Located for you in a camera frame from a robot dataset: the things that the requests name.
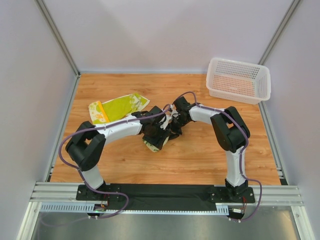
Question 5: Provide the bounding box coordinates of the aluminium frame post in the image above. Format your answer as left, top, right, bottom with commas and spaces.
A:
258, 0, 303, 65
35, 0, 81, 77

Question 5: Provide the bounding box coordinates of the black cloth strip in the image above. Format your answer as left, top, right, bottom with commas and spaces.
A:
107, 183, 217, 211

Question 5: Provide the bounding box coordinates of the aluminium front rail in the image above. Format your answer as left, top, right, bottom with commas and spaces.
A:
30, 182, 304, 207

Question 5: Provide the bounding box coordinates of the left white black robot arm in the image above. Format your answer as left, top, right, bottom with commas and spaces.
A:
65, 106, 172, 193

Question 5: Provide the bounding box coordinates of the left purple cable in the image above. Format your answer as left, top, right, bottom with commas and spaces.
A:
58, 103, 173, 220

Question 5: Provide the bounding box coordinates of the yellow green towel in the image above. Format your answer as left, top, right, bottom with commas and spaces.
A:
88, 93, 150, 125

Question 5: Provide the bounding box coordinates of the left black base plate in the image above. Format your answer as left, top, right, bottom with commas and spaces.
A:
75, 184, 126, 202

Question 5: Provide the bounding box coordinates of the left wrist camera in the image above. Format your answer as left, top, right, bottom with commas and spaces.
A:
159, 114, 172, 130

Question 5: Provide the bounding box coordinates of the left aluminium frame post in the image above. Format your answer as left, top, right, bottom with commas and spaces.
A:
35, 0, 81, 77

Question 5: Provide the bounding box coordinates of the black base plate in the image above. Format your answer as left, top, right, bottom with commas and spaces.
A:
208, 186, 256, 204
75, 184, 126, 202

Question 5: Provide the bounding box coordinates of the right aluminium frame post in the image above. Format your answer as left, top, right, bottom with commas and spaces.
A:
258, 0, 303, 65

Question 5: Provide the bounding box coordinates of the grey slotted cable duct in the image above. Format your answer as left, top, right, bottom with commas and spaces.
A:
39, 202, 229, 216

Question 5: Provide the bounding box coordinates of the white perforated plastic basket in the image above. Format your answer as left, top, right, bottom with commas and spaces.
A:
206, 57, 271, 105

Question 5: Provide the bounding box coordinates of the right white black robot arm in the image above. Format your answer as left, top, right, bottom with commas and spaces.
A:
169, 96, 251, 196

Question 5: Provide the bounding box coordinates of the green patterned towel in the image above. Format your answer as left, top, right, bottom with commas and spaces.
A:
142, 135, 170, 153

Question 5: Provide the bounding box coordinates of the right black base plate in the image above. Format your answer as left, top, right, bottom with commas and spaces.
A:
208, 186, 256, 204

